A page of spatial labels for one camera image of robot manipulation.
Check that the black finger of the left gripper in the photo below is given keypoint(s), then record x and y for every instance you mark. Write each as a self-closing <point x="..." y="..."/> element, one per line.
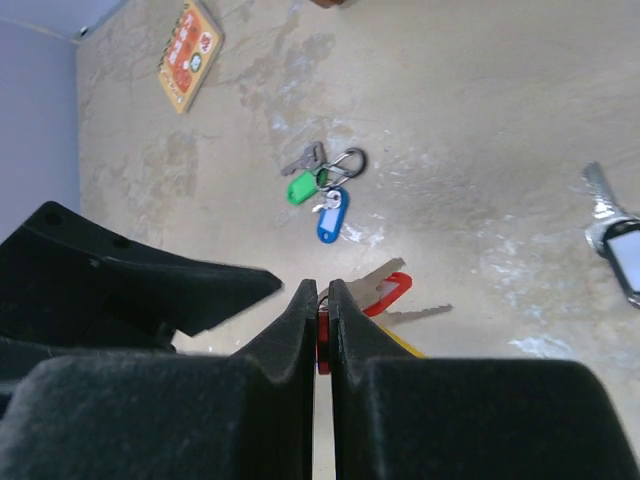
<point x="67" y="282"/>

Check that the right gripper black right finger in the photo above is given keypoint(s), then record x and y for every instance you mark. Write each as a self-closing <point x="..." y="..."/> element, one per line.
<point x="397" y="416"/>

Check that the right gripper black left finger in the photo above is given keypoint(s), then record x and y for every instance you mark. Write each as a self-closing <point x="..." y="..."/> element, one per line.
<point x="152" y="416"/>

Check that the red S-shaped carabiner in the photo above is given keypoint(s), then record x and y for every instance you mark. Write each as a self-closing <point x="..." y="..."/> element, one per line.
<point x="323" y="337"/>

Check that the red key tag with key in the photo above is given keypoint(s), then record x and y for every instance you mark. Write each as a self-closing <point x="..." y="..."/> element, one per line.
<point x="378" y="290"/>

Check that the blue key tag with key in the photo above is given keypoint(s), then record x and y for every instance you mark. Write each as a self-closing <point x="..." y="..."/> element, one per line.
<point x="331" y="211"/>

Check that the green key tag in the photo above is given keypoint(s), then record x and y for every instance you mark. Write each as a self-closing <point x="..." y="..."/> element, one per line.
<point x="310" y="174"/>

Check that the black S-shaped carabiner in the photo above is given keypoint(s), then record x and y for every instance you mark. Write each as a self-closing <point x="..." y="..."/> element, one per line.
<point x="348" y="165"/>

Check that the black key tag with key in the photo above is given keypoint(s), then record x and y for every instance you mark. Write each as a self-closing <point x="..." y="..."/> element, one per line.
<point x="614" y="233"/>

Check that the orange spiral notebook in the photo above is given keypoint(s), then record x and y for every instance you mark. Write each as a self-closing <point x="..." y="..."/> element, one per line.
<point x="194" y="44"/>

